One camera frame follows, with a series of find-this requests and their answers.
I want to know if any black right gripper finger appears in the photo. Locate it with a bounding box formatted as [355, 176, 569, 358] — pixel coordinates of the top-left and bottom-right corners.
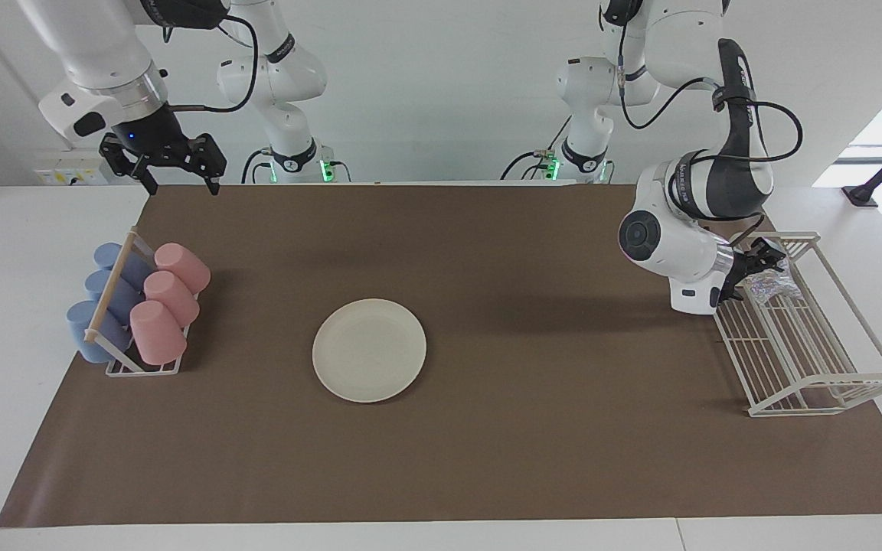
[99, 132, 158, 196]
[175, 134, 227, 196]

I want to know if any cream round plate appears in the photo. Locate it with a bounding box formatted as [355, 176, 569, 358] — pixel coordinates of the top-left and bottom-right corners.
[312, 298, 428, 404]

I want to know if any blue plastic cup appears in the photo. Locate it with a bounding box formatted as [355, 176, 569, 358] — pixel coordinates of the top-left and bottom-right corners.
[93, 243, 155, 290]
[85, 269, 143, 326]
[66, 300, 136, 364]

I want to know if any pink plastic cup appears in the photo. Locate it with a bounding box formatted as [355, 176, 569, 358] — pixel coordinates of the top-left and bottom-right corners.
[154, 243, 211, 295]
[143, 270, 201, 328]
[129, 300, 188, 366]

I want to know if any white cup holder rack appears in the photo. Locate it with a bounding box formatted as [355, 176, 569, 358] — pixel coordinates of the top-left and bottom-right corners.
[83, 226, 201, 377]

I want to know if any brown table mat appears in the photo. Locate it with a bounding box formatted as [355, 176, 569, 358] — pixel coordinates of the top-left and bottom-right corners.
[0, 184, 882, 529]

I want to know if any black right base cable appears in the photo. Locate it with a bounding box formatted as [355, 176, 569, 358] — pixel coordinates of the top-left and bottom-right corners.
[242, 148, 273, 184]

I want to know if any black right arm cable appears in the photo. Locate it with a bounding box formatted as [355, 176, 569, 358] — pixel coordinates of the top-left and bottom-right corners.
[158, 0, 260, 114]

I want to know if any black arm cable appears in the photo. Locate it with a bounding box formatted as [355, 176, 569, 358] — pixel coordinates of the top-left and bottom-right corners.
[158, 0, 260, 114]
[616, 0, 804, 165]

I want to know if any white wall socket box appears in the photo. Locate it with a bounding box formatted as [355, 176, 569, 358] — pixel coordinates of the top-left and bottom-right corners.
[34, 148, 116, 186]

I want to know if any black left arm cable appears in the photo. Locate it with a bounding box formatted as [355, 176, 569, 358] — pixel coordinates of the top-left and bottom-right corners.
[616, 0, 804, 165]

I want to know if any white wire dish rack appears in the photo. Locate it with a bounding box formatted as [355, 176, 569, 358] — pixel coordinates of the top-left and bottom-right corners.
[713, 232, 882, 418]

